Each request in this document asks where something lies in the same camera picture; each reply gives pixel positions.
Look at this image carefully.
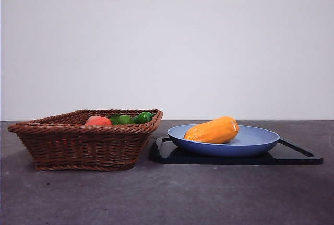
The yellow-orange corn cob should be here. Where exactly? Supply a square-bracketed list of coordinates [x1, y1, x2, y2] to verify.
[183, 116, 240, 144]

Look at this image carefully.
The blue round plate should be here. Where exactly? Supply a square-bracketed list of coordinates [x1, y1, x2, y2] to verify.
[166, 124, 280, 158]

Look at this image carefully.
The brown woven wicker basket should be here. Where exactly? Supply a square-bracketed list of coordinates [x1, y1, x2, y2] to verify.
[7, 109, 164, 171]

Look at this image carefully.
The dark green bell pepper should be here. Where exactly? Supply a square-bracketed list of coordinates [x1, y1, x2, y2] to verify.
[132, 111, 157, 125]

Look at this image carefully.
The black rectangular tray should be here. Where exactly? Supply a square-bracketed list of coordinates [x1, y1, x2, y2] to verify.
[148, 136, 324, 165]

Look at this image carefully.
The red-orange peach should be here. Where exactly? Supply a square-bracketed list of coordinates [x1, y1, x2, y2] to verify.
[85, 115, 112, 126]

